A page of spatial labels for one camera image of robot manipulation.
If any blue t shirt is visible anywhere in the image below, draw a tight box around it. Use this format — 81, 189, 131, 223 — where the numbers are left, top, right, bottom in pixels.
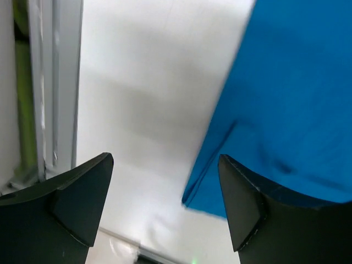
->
181, 0, 351, 217

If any aluminium frame rail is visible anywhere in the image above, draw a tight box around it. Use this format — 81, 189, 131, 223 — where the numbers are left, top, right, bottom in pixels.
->
10, 0, 84, 190

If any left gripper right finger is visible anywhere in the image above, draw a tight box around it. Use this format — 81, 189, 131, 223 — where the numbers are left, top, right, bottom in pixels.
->
218, 155, 351, 263

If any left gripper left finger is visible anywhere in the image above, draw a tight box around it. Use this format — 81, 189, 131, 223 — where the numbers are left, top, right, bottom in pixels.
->
1, 152, 113, 263

